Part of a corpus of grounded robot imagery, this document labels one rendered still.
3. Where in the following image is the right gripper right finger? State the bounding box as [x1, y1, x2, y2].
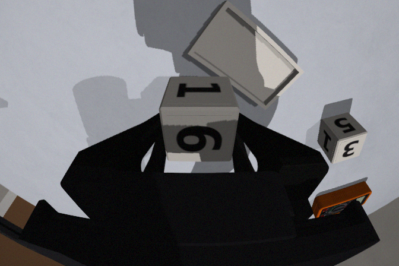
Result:
[232, 113, 329, 201]

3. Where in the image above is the orange digital multimeter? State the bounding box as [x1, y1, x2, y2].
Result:
[312, 181, 372, 218]

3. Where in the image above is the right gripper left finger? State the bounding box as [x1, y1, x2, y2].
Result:
[70, 113, 166, 173]

